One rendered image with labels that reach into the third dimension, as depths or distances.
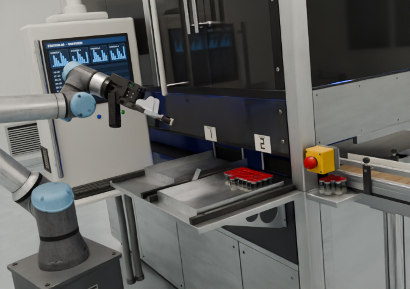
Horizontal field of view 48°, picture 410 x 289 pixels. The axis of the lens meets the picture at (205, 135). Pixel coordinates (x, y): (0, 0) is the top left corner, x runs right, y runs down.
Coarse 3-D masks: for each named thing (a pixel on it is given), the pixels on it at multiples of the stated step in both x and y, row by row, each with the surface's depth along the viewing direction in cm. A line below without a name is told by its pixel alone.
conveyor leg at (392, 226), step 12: (384, 216) 141; (396, 216) 139; (384, 228) 142; (396, 228) 140; (384, 240) 143; (396, 240) 141; (384, 252) 145; (396, 252) 142; (396, 264) 142; (396, 276) 143; (396, 288) 144
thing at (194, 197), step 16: (208, 176) 166; (160, 192) 154; (176, 192) 160; (192, 192) 161; (208, 192) 159; (224, 192) 157; (240, 192) 155; (256, 192) 146; (176, 208) 145; (192, 208) 136; (208, 208) 136
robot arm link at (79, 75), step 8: (72, 64) 149; (80, 64) 149; (64, 72) 148; (72, 72) 148; (80, 72) 147; (88, 72) 147; (96, 72) 148; (72, 80) 147; (80, 80) 147; (88, 80) 146; (80, 88) 147; (88, 88) 147
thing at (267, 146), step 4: (256, 136) 164; (260, 136) 162; (264, 136) 160; (256, 140) 164; (260, 140) 162; (264, 140) 160; (268, 140) 158; (256, 144) 165; (260, 144) 163; (268, 144) 159; (256, 148) 165; (260, 148) 163; (268, 148) 159; (268, 152) 160
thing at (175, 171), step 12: (192, 156) 202; (204, 156) 205; (144, 168) 190; (156, 168) 193; (168, 168) 196; (180, 168) 194; (192, 168) 192; (204, 168) 190; (216, 168) 178; (168, 180) 172; (180, 180) 170
